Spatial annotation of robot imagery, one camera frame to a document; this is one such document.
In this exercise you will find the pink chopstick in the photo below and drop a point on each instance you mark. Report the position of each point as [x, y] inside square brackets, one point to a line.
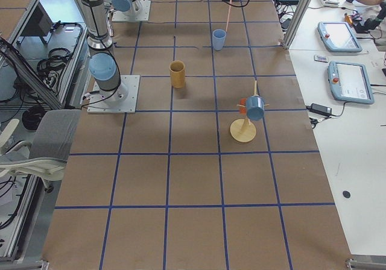
[228, 15]

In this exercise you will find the light blue plastic cup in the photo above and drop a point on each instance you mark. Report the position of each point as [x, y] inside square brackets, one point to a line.
[218, 39]

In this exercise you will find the bamboo wooden cup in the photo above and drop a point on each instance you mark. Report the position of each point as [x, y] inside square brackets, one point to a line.
[177, 74]

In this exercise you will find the orange cup on stand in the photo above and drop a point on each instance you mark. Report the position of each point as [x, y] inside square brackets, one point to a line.
[242, 106]

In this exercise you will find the small blue white card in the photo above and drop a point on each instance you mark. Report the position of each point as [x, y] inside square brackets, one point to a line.
[321, 58]

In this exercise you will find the teach pendant far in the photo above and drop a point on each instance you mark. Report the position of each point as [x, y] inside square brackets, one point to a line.
[338, 37]

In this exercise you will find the teach pendant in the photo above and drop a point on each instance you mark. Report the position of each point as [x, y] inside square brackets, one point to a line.
[349, 82]
[338, 37]

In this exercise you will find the blue mug on stand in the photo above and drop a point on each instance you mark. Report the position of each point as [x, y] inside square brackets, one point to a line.
[255, 108]

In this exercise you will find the wooden mug tree stand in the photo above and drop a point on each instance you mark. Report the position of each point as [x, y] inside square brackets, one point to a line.
[244, 130]

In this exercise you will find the teach pendant near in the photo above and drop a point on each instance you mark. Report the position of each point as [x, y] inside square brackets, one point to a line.
[349, 82]

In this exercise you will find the black power adapter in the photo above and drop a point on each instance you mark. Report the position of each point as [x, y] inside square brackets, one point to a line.
[320, 110]

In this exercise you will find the grey office chair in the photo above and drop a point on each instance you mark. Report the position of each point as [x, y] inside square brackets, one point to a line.
[47, 154]

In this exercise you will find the aluminium frame post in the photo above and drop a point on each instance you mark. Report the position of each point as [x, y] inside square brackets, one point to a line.
[295, 22]

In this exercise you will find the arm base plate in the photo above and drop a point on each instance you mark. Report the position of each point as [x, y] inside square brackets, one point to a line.
[123, 100]
[143, 16]

